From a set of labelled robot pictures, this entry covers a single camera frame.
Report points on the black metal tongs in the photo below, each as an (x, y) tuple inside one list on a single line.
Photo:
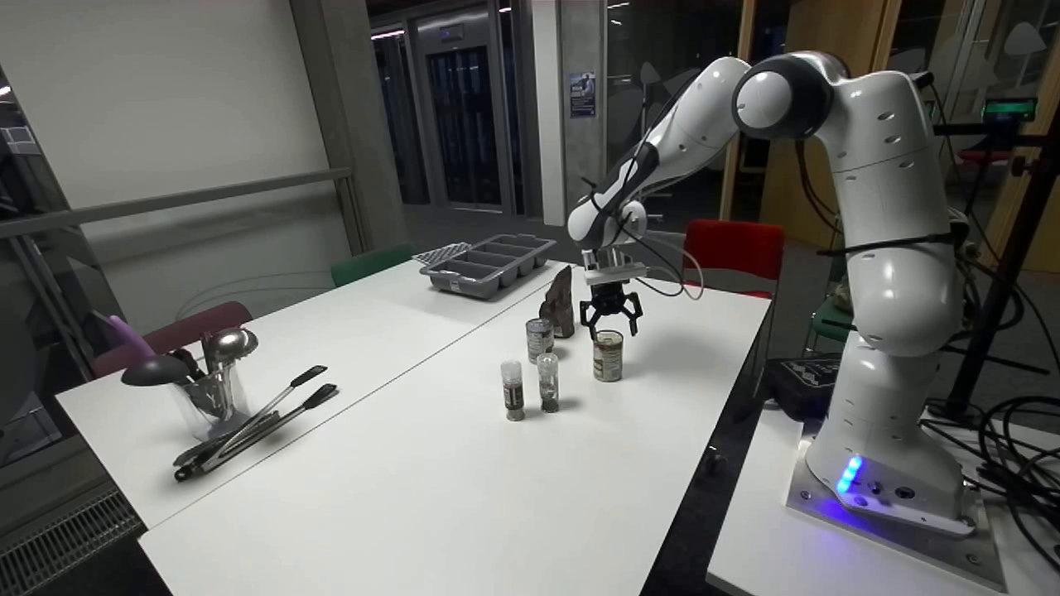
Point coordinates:
[(204, 457)]

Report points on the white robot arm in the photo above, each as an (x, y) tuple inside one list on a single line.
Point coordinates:
[(900, 248)]

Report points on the spice shaker jar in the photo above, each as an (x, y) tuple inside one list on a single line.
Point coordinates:
[(512, 374), (547, 374)]

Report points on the purple utensil handle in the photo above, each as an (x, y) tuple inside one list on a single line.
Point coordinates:
[(129, 343)]

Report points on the silver spoon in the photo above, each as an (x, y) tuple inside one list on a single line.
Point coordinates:
[(226, 350)]

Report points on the right spice shaker jar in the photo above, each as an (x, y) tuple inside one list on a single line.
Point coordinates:
[(547, 374)]

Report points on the brown snack pouch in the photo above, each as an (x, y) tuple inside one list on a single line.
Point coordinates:
[(558, 301)]

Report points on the glass utensil holder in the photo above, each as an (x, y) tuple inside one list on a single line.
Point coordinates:
[(215, 403)]

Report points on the left spice shaker jar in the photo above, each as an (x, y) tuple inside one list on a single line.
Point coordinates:
[(512, 374)]

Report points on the green chair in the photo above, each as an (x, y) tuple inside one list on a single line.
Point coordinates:
[(370, 261)]

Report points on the black ladle spoon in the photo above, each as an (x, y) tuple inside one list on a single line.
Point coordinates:
[(164, 369)]

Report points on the grey cutlery tray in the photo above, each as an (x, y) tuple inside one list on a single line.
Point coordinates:
[(486, 269)]

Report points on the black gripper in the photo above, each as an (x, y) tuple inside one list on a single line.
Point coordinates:
[(610, 299)]

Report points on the red chair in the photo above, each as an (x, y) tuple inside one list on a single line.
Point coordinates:
[(737, 245)]

